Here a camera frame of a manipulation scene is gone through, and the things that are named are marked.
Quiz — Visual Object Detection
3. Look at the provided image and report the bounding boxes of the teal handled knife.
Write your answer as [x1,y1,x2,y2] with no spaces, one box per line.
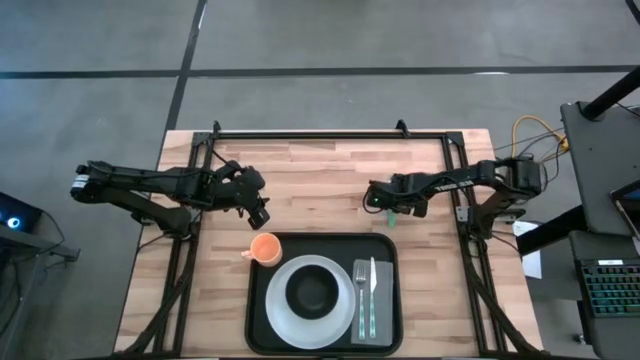
[368,256,378,340]

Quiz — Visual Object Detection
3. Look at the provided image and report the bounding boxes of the white paper sheet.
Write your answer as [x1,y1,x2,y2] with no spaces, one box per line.
[512,219,544,280]

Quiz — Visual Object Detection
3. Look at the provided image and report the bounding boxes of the yellow cable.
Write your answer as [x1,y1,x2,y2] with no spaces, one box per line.
[509,114,570,161]

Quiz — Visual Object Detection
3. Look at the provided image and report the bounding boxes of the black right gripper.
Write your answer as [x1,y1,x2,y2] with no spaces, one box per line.
[365,172,432,219]

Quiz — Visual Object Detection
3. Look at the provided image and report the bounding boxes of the black plastic tray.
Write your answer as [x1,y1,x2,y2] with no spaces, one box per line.
[243,231,404,358]

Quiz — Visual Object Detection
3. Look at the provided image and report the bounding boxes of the black pole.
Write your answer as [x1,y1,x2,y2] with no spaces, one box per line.
[582,64,640,121]

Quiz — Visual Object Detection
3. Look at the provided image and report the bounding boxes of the backlit keyboard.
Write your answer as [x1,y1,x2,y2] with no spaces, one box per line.
[579,258,640,319]

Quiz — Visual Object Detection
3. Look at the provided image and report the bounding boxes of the white round plate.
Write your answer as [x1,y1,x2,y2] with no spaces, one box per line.
[264,254,357,350]

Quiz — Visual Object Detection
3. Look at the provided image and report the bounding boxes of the grey napkin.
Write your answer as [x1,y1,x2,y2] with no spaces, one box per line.
[350,258,395,347]

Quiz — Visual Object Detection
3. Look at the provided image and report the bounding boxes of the black metal table frame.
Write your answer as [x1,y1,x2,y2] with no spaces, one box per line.
[112,119,546,360]

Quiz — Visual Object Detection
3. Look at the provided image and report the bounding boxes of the black desk bar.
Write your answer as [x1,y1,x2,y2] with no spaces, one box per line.
[514,204,589,256]

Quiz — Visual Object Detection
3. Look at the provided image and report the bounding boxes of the dark grey side stand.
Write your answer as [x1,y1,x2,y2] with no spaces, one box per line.
[0,224,81,360]

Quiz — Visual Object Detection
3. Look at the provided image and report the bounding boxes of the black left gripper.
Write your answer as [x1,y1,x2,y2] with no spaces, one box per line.
[215,162,272,231]

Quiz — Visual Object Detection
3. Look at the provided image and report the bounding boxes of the black computer with blue light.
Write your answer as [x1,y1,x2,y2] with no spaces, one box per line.
[0,192,44,234]

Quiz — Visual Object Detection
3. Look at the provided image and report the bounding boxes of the teal handled fork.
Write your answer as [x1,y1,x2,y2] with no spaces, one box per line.
[355,269,368,342]

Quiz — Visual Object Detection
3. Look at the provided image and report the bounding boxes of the tablet screen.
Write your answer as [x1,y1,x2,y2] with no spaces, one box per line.
[609,179,640,241]

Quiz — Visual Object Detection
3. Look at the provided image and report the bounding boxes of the grey desk top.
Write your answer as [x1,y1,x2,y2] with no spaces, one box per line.
[559,101,640,236]

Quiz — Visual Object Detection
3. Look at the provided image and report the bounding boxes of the black bowl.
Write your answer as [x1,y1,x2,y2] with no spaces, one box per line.
[284,264,340,321]

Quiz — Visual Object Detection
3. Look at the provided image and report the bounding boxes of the dark grey keyboard shelf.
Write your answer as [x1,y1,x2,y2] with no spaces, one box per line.
[567,229,640,360]

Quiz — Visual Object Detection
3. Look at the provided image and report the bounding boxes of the orange cup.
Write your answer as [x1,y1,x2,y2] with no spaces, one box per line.
[240,232,284,268]

